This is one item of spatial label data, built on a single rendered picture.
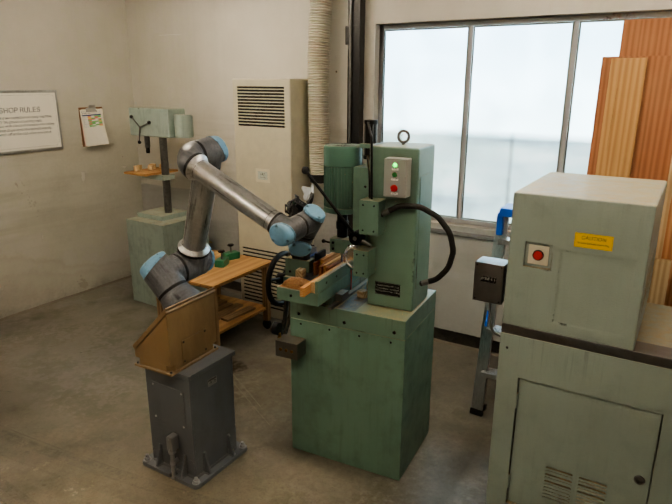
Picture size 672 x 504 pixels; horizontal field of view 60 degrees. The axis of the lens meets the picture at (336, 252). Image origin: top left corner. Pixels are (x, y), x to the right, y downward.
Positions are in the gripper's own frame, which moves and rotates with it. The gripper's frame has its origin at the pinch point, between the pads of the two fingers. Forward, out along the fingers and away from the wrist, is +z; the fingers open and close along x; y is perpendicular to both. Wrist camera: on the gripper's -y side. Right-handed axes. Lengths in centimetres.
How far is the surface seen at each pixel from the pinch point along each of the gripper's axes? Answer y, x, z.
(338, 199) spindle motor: -16.1, -5.7, 3.6
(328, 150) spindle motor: -1.3, -16.8, 16.0
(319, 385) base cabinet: -55, 56, -47
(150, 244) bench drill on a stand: -9, 203, 141
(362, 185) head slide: -18.8, -18.8, 2.8
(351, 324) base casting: -44, 21, -38
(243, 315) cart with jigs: -70, 153, 66
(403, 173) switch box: -19.4, -40.9, -11.0
